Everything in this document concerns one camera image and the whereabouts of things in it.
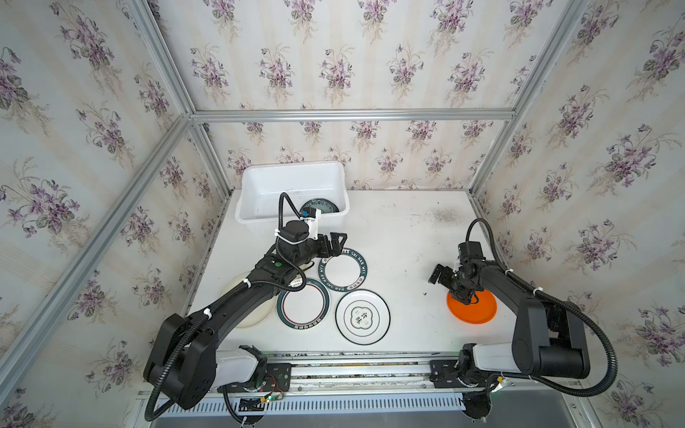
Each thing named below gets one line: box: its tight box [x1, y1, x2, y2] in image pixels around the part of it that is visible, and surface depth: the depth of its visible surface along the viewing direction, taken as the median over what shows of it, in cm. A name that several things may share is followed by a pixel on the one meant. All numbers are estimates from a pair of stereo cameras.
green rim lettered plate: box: [318, 247, 369, 293], surface depth 96 cm
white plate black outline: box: [335, 288, 392, 346], surface depth 86 cm
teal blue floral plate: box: [299, 197, 340, 214], surface depth 114 cm
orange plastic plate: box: [446, 288, 498, 325], surface depth 84 cm
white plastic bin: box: [235, 160, 350, 238], surface depth 114 cm
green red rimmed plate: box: [276, 278, 331, 330], surface depth 88 cm
